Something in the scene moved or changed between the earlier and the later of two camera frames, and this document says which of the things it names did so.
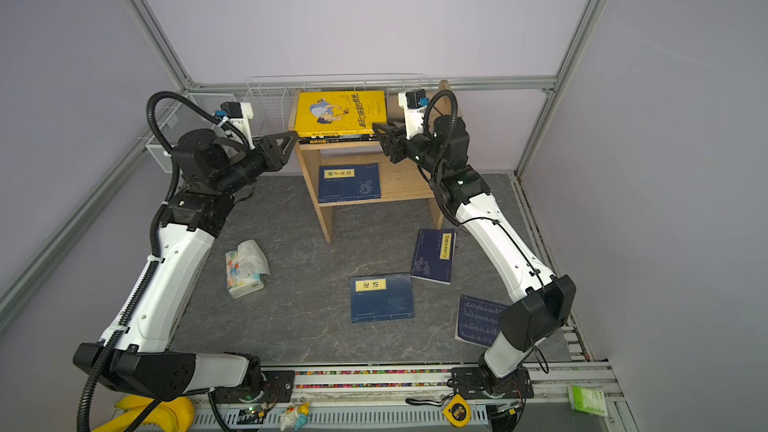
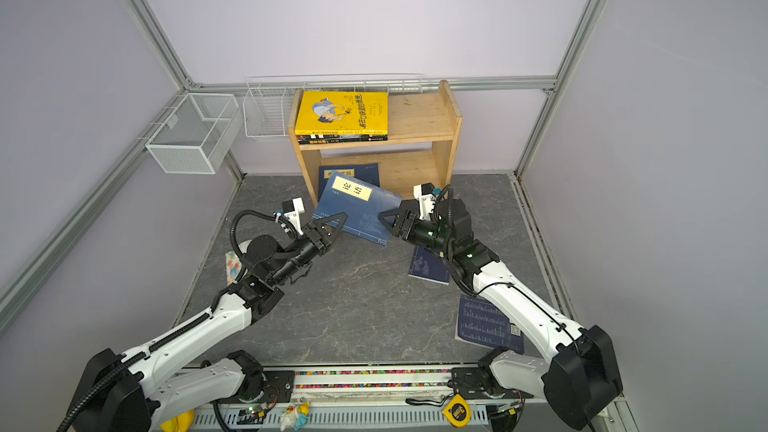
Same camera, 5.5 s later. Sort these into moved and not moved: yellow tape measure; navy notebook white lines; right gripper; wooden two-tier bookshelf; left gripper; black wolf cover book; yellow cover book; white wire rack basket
Moved: right gripper; left gripper
Not moved: navy notebook white lines; black wolf cover book; yellow tape measure; wooden two-tier bookshelf; white wire rack basket; yellow cover book
